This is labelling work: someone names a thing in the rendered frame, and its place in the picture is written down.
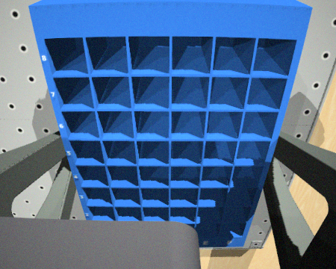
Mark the grey perforated base plate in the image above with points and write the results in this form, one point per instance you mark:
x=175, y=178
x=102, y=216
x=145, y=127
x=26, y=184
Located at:
x=27, y=115

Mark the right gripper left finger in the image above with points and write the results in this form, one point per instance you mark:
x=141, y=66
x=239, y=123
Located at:
x=22, y=166

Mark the blue tube carrier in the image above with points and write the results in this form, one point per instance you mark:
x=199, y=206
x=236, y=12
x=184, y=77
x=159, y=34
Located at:
x=182, y=75

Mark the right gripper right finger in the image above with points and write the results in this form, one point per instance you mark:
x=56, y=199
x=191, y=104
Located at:
x=292, y=235

